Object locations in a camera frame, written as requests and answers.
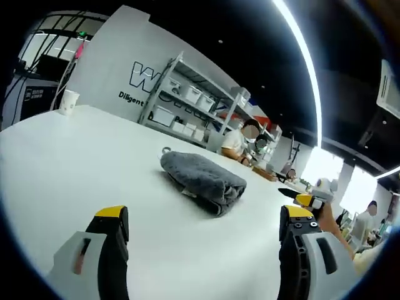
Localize long ceiling light strip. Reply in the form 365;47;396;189
271;0;324;148

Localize dark monitor screen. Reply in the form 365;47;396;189
35;54;69;84

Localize grey towel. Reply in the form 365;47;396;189
159;146;248;218

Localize row of white storage boxes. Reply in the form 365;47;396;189
152;76;219;141

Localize ceiling air conditioner vent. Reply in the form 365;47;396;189
376;58;400;118

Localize grey metal shelving rack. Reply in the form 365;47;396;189
137;51;282;151

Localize person's right hand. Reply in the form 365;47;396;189
317;201;339;234

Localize dark sign board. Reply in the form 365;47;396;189
19;81;61;121

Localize short ceiling light strip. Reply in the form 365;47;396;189
374;164;400;179

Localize white paper cup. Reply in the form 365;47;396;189
59;89;79;117

